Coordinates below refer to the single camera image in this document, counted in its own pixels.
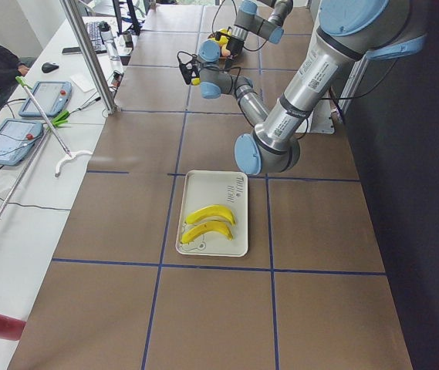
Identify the black computer mouse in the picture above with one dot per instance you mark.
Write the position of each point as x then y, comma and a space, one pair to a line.
49, 67

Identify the black keyboard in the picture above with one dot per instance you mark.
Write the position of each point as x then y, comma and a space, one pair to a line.
93, 32

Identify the green handled reacher grabber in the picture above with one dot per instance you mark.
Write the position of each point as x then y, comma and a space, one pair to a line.
69, 155

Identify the yellow banana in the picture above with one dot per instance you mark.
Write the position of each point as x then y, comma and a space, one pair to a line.
204, 228
220, 36
214, 210
195, 81

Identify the white bear tray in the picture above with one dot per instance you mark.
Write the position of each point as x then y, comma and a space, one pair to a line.
203, 188

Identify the blue teach pendant near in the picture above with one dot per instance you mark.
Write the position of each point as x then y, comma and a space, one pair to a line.
17, 138

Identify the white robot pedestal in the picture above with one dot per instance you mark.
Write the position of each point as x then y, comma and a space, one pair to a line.
320, 120

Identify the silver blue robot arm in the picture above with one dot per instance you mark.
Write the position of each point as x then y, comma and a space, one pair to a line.
347, 32
248, 21

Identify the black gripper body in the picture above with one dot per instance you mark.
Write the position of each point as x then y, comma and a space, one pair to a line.
193, 72
236, 45

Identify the black smartphone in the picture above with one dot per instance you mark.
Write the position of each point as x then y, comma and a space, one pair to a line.
71, 50

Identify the blue teach pendant far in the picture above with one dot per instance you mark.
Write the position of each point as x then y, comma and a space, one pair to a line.
52, 96

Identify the metal cup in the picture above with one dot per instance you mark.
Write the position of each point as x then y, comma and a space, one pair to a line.
127, 38

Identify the clear water bottle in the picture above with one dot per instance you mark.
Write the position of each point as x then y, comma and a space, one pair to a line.
109, 41

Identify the aluminium frame post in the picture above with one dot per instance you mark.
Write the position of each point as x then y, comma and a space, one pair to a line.
79, 29

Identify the long metal reacher grabber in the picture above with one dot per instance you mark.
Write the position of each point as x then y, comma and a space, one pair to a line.
23, 172

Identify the brown wicker basket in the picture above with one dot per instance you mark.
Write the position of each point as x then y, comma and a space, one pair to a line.
227, 55

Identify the blue teach pendant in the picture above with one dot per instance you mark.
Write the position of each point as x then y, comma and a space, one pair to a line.
52, 96
17, 138

